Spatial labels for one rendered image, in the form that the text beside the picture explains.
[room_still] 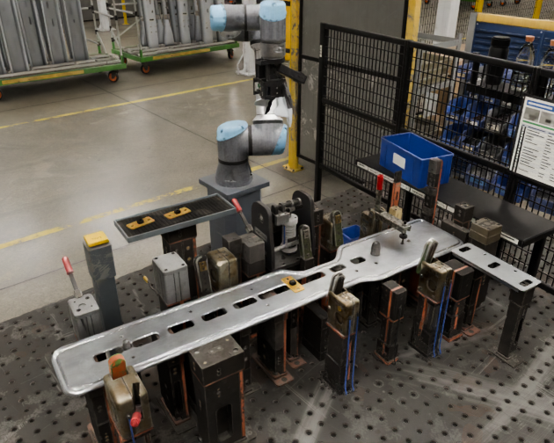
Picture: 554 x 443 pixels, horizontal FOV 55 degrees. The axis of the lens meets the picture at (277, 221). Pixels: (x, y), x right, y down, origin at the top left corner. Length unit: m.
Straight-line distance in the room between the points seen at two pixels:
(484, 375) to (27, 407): 1.43
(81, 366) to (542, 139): 1.69
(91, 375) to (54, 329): 0.71
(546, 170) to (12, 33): 7.15
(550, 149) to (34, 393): 1.92
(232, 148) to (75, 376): 1.00
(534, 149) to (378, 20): 2.14
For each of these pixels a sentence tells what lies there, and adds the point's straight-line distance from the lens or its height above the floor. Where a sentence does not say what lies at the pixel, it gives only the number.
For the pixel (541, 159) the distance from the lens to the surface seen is 2.19.
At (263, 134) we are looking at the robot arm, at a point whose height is 1.30.
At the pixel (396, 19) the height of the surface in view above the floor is 1.44.
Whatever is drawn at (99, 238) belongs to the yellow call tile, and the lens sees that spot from 1.69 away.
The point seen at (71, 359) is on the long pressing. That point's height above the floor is 1.00.
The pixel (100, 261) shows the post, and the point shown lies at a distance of 1.70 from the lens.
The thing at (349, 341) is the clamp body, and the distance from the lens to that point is 1.65.
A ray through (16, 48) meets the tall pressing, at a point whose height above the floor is 0.60.
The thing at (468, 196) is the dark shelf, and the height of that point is 1.03.
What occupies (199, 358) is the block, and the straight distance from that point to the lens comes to 1.40.
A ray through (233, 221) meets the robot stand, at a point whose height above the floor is 0.97.
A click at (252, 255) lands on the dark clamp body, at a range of 1.75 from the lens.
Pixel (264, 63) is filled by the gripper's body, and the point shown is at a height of 1.63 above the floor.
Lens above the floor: 1.97
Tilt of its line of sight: 28 degrees down
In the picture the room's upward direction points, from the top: straight up
